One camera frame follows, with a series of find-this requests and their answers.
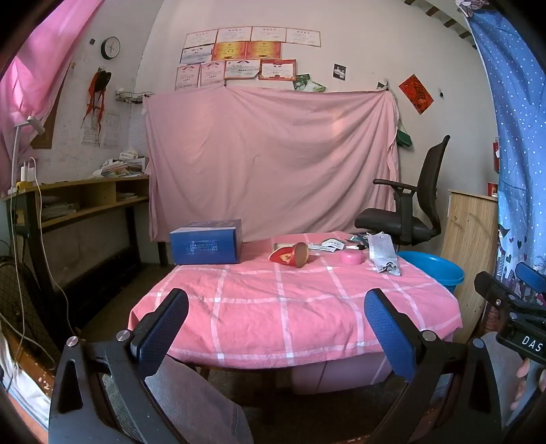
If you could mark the group of wall certificates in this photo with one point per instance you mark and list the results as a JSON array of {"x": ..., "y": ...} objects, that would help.
[{"x": 243, "y": 51}]

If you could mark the silver foil wrapper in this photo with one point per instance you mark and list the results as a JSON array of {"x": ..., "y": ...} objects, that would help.
[{"x": 381, "y": 252}]

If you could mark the pink checked tablecloth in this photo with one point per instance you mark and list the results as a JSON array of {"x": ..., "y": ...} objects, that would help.
[{"x": 264, "y": 307}]

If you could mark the pink hanging sheet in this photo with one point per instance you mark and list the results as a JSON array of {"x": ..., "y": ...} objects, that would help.
[{"x": 273, "y": 162}]

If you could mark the black office chair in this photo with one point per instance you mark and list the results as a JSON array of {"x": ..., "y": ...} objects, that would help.
[{"x": 426, "y": 179}]

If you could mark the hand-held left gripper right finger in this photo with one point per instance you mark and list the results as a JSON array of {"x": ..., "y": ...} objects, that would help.
[{"x": 390, "y": 333}]

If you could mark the red paper cup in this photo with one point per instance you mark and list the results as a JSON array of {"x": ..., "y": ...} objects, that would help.
[{"x": 286, "y": 256}]

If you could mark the green blue wrapper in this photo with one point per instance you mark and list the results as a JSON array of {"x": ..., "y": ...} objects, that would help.
[{"x": 357, "y": 241}]

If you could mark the round wall clock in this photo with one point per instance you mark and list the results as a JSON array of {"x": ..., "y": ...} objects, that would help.
[{"x": 110, "y": 48}]

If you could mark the brown cardboard sheet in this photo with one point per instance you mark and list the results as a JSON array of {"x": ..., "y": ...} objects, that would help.
[{"x": 42, "y": 141}]

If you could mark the wooden shelf desk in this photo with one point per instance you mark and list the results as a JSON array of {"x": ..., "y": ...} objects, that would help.
[{"x": 85, "y": 182}]

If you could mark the stack of papers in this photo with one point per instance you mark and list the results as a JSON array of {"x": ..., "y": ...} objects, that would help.
[{"x": 121, "y": 165}]

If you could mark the red tassel ornament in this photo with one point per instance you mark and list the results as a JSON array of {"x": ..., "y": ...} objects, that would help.
[{"x": 99, "y": 85}]

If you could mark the pink round case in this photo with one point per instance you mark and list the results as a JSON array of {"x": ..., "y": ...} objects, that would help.
[{"x": 351, "y": 258}]

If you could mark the blue cardboard box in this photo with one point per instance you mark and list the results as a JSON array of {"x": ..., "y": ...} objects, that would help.
[{"x": 204, "y": 245}]

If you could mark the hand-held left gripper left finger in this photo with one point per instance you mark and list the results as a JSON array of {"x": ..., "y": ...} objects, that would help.
[{"x": 164, "y": 328}]

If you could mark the red wall hanging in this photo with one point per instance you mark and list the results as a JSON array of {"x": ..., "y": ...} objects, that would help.
[{"x": 496, "y": 156}]

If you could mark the wall calendar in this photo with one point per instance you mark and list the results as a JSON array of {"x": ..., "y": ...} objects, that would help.
[{"x": 111, "y": 132}]

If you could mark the green wall photos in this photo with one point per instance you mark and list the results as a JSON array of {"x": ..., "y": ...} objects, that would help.
[{"x": 309, "y": 84}]

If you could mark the blue plastic bin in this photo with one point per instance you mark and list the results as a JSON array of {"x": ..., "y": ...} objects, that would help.
[{"x": 439, "y": 269}]

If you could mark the white green packet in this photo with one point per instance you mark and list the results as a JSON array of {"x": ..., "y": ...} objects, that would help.
[{"x": 328, "y": 245}]

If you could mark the person's left leg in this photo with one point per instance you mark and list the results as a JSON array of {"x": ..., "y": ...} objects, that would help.
[{"x": 200, "y": 405}]

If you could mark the wooden cabinet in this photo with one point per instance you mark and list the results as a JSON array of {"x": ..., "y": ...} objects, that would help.
[{"x": 469, "y": 256}]

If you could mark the blue printed curtain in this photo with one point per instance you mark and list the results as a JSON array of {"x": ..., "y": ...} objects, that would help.
[{"x": 520, "y": 149}]

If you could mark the books in shelf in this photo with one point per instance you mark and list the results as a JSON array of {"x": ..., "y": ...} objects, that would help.
[{"x": 57, "y": 209}]

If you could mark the red diamond wall poster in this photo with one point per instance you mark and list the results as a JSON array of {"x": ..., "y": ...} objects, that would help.
[{"x": 416, "y": 94}]

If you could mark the person's right hand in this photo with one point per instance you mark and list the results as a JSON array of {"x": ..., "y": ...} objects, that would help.
[{"x": 522, "y": 375}]

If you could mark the pink curtain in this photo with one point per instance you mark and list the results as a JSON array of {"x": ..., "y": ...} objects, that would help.
[{"x": 38, "y": 64}]

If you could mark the black and white photo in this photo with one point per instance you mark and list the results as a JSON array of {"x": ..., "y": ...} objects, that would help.
[{"x": 339, "y": 71}]

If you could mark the white charger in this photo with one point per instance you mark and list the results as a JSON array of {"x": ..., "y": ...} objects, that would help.
[{"x": 30, "y": 170}]

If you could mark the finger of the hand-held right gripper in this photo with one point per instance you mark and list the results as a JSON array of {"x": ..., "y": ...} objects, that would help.
[
  {"x": 495, "y": 292},
  {"x": 531, "y": 279}
]

